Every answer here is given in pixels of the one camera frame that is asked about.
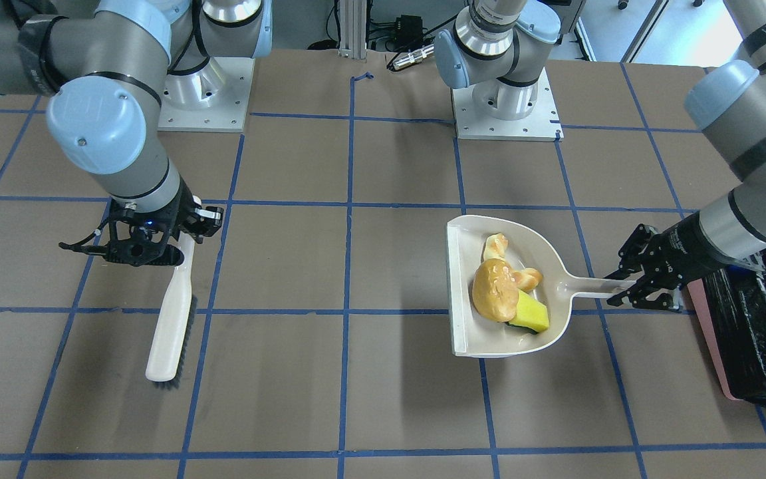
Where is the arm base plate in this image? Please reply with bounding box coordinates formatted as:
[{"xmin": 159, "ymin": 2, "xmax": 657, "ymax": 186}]
[
  {"xmin": 451, "ymin": 70, "xmax": 565, "ymax": 142},
  {"xmin": 158, "ymin": 57, "xmax": 255, "ymax": 133}
]

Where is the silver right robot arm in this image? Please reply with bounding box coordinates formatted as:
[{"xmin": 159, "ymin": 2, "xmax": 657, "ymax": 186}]
[{"xmin": 0, "ymin": 1, "xmax": 273, "ymax": 267}]

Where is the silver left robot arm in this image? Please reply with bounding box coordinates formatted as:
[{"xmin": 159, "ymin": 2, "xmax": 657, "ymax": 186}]
[{"xmin": 434, "ymin": 1, "xmax": 766, "ymax": 311}]

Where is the bin with black bag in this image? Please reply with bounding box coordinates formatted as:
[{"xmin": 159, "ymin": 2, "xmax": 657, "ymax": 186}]
[{"xmin": 689, "ymin": 249, "xmax": 766, "ymax": 407}]

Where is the round golden bread bun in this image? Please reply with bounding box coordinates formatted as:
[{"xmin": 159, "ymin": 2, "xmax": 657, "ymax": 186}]
[{"xmin": 471, "ymin": 260, "xmax": 519, "ymax": 323}]

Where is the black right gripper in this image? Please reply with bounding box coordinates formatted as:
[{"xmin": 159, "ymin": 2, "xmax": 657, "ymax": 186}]
[{"xmin": 60, "ymin": 182, "xmax": 224, "ymax": 267}]

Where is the croissant bread piece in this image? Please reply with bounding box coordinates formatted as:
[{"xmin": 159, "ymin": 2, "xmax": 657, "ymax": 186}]
[{"xmin": 481, "ymin": 233, "xmax": 543, "ymax": 292}]

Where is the yellow sponge block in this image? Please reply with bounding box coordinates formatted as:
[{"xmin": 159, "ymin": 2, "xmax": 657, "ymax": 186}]
[{"xmin": 507, "ymin": 291, "xmax": 550, "ymax": 334}]

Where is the beige hand brush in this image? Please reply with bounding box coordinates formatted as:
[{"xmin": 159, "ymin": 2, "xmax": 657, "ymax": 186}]
[{"xmin": 145, "ymin": 233, "xmax": 195, "ymax": 389}]

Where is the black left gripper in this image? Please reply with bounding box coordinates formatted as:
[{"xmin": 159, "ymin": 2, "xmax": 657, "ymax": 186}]
[{"xmin": 605, "ymin": 222, "xmax": 719, "ymax": 313}]

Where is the beige plastic dustpan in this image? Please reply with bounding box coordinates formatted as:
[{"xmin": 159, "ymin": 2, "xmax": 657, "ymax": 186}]
[{"xmin": 446, "ymin": 215, "xmax": 632, "ymax": 358}]

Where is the aluminium frame post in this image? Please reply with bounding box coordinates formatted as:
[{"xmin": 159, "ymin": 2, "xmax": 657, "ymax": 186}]
[{"xmin": 337, "ymin": 0, "xmax": 368, "ymax": 63}]

